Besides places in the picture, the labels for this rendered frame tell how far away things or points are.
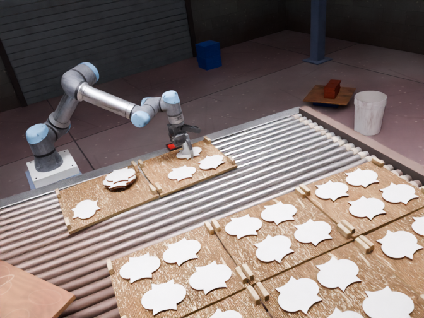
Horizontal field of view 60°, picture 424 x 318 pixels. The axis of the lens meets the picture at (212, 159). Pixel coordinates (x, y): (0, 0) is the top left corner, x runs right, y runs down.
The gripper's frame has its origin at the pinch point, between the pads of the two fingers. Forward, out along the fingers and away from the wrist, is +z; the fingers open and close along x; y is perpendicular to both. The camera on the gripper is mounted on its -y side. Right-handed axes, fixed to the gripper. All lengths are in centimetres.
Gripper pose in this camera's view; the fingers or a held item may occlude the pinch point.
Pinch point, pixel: (188, 153)
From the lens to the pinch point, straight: 197.8
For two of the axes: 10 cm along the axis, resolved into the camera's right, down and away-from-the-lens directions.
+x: 4.6, 4.1, -7.9
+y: -8.7, 3.9, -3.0
